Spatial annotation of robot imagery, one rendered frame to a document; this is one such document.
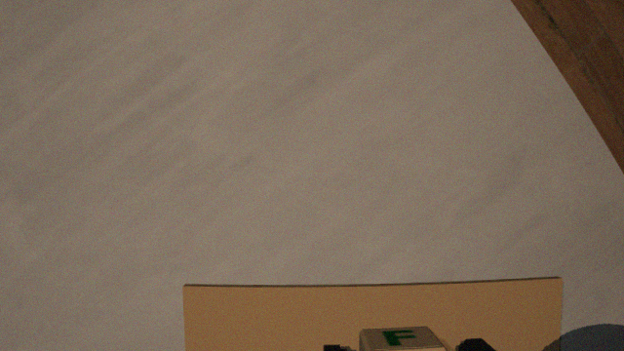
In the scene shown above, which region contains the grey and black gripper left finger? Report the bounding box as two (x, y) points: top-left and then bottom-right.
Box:
(324, 345), (346, 351)

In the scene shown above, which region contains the tan flat mat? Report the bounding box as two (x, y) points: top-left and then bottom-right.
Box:
(183, 276), (563, 351)

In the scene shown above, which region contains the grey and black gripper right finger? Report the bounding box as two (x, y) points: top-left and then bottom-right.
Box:
(458, 338), (495, 351)

